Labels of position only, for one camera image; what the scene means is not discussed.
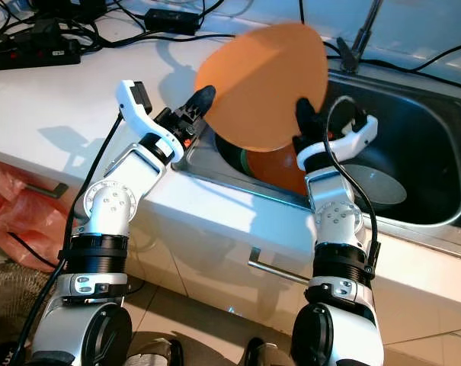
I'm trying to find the dark metal faucet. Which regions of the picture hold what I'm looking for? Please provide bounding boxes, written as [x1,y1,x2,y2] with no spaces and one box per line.
[337,0,383,73]

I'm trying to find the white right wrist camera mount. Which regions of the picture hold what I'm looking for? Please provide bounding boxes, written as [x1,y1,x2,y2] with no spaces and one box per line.
[296,114,379,172]

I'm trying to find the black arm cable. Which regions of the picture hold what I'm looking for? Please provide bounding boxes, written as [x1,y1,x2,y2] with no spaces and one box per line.
[325,95,383,275]
[9,114,120,366]

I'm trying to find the stainless steel sink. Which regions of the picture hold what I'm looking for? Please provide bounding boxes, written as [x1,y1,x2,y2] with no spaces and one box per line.
[177,65,461,245]

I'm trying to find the orange plastic plate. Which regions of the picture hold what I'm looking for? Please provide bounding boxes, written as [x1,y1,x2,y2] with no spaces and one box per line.
[194,21,330,152]

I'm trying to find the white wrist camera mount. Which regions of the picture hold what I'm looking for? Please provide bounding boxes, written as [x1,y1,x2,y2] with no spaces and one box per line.
[296,114,379,172]
[114,79,185,162]

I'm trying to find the small black power adapter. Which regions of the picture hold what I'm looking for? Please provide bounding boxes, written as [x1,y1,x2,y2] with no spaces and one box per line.
[144,9,200,35]

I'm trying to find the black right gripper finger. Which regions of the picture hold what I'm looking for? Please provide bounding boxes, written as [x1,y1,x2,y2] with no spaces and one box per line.
[296,97,330,152]

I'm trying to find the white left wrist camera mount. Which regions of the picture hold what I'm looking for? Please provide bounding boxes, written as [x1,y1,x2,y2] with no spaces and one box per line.
[114,79,185,162]

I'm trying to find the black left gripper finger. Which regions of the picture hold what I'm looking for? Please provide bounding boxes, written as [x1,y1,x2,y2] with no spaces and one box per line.
[184,85,218,123]

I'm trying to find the robot right leg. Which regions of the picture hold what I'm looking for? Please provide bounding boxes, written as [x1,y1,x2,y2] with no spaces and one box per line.
[242,339,292,366]

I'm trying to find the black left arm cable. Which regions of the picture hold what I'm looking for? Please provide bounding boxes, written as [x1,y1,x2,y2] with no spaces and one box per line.
[9,114,120,366]

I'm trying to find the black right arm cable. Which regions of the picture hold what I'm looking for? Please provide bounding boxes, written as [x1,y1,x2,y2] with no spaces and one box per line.
[325,95,383,275]

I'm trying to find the black power strip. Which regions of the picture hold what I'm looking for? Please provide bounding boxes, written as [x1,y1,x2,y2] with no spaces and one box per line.
[0,37,82,72]

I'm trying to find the large black power adapter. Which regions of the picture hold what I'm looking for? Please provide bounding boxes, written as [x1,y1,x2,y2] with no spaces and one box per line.
[32,0,105,22]

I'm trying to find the orange plastic bag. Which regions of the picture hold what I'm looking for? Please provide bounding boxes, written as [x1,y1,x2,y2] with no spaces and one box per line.
[0,160,78,268]

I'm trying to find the grey bowl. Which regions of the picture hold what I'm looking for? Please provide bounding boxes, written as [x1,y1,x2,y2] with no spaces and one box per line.
[344,164,408,205]

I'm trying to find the white kitchen cabinet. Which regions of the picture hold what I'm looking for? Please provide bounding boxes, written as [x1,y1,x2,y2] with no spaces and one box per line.
[0,145,461,366]

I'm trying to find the black floor cable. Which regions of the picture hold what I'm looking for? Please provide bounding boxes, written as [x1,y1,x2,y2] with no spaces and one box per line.
[5,229,67,268]

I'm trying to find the silver drawer handle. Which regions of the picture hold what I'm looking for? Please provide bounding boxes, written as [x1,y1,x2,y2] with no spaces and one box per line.
[0,159,71,201]
[248,248,311,284]

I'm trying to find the orange plastic bowl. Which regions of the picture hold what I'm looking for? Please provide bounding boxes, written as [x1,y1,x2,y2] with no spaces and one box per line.
[244,145,309,195]

